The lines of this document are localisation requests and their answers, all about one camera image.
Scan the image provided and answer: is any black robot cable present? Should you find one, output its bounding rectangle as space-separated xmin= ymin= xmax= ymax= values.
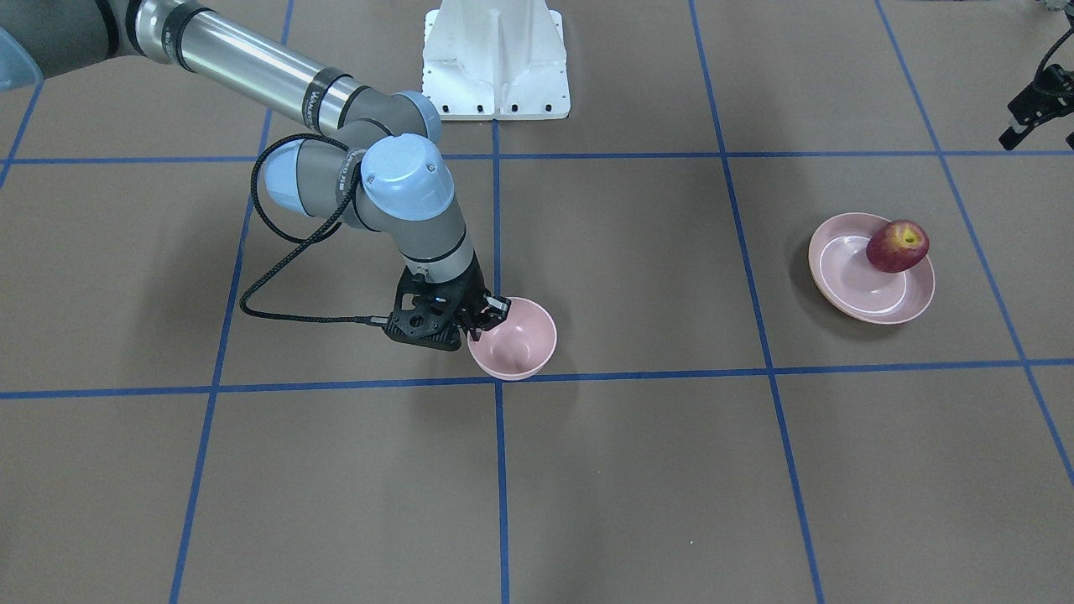
xmin=240 ymin=133 xmax=391 ymax=325

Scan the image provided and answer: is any pink bowl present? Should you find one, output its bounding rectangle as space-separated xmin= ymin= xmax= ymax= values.
xmin=467 ymin=297 xmax=558 ymax=382

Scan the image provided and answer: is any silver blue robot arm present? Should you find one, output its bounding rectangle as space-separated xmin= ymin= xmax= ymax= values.
xmin=1 ymin=1 xmax=513 ymax=351

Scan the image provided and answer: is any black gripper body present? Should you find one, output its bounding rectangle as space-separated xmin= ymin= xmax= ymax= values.
xmin=451 ymin=256 xmax=495 ymax=336

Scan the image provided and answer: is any red yellow apple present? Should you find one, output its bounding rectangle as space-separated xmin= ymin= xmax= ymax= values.
xmin=863 ymin=219 xmax=930 ymax=273

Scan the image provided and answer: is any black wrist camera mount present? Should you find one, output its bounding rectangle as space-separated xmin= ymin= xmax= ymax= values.
xmin=381 ymin=268 xmax=467 ymax=351

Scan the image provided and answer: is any pink plate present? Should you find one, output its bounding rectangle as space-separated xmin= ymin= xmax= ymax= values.
xmin=808 ymin=211 xmax=937 ymax=325

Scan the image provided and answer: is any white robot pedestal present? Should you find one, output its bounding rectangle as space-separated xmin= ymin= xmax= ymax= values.
xmin=421 ymin=1 xmax=571 ymax=120

